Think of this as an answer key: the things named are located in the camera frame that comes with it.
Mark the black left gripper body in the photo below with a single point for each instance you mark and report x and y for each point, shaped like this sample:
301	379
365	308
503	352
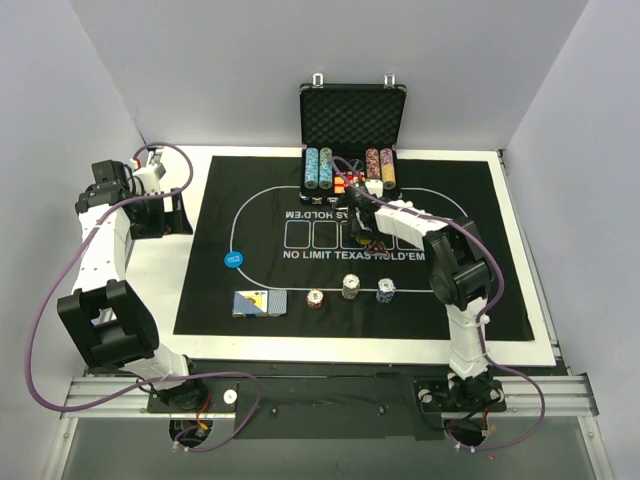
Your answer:
170	212

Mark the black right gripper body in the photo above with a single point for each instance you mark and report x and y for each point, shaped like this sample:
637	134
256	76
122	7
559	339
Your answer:
358	215

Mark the grey poker chip stack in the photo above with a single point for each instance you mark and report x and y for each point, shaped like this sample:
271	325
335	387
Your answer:
350	286

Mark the blue small blind button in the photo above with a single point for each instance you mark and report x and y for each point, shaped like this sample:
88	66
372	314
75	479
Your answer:
233	259

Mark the red poker chip stack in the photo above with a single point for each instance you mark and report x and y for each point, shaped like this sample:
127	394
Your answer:
315	299

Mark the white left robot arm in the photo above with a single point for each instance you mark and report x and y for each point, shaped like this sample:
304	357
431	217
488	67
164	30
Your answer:
106	319

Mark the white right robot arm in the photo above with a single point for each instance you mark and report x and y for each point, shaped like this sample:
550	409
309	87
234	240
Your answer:
458	269

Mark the red playing card box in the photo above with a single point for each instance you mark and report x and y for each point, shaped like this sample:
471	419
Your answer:
341	184

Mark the clear dealer button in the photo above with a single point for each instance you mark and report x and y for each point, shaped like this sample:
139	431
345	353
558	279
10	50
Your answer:
357	165

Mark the purple yellow chip row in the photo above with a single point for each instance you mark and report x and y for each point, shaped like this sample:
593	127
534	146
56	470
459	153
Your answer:
388	174

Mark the red chip row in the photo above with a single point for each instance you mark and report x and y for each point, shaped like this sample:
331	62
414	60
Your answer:
373	166

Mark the green chip row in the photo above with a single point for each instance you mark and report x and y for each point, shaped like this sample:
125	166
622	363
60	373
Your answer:
325	173

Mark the light blue chip row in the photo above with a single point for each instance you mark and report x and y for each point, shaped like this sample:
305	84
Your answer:
311	168

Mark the aluminium poker chip case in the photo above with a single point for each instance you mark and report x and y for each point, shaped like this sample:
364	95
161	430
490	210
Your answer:
348	119

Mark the blue poker chip stack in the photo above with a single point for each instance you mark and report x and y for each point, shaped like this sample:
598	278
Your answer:
385	290

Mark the black poker felt mat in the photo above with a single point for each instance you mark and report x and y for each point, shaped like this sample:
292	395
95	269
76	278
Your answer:
264	263

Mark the blue playing card deck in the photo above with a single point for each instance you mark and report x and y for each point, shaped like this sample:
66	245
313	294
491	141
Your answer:
259	303

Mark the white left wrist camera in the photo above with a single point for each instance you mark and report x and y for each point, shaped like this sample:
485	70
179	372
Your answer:
149	172

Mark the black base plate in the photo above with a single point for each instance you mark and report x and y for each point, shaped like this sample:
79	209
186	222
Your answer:
421	422

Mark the aluminium frame rail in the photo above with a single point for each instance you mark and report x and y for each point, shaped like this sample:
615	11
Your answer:
119	397

